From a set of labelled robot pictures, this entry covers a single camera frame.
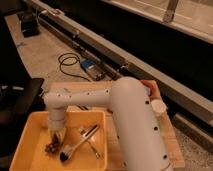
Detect metal rail beam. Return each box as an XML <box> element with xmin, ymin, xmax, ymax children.
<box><xmin>26</xmin><ymin>0</ymin><xmax>213</xmax><ymax>142</ymax></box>

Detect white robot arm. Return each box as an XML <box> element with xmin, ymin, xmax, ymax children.
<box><xmin>44</xmin><ymin>77</ymin><xmax>173</xmax><ymax>171</ymax></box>

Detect black cable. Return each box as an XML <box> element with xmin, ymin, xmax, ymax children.
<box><xmin>57</xmin><ymin>52</ymin><xmax>92</xmax><ymax>82</ymax></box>

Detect black bristle brush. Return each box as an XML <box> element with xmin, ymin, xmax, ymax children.
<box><xmin>59</xmin><ymin>125</ymin><xmax>99</xmax><ymax>163</ymax></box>

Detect blue electronic device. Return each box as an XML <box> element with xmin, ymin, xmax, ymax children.
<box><xmin>80</xmin><ymin>59</ymin><xmax>105</xmax><ymax>81</ymax></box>

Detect dark grape bunch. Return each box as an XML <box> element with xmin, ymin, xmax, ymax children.
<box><xmin>45</xmin><ymin>139</ymin><xmax>62</xmax><ymax>154</ymax></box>

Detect black box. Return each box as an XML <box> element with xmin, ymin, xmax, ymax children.
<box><xmin>21</xmin><ymin>13</ymin><xmax>39</xmax><ymax>37</ymax></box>

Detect brown bowl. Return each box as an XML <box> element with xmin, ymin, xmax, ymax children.
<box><xmin>141</xmin><ymin>80</ymin><xmax>161</xmax><ymax>99</ymax></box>

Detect black chair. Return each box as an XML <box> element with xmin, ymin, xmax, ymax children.
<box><xmin>0</xmin><ymin>78</ymin><xmax>45</xmax><ymax>158</ymax></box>

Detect wooden board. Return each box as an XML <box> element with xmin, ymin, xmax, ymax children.
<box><xmin>49</xmin><ymin>81</ymin><xmax>184</xmax><ymax>171</ymax></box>

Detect yellow plastic tray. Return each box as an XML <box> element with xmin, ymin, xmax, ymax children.
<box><xmin>9</xmin><ymin>111</ymin><xmax>108</xmax><ymax>171</ymax></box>

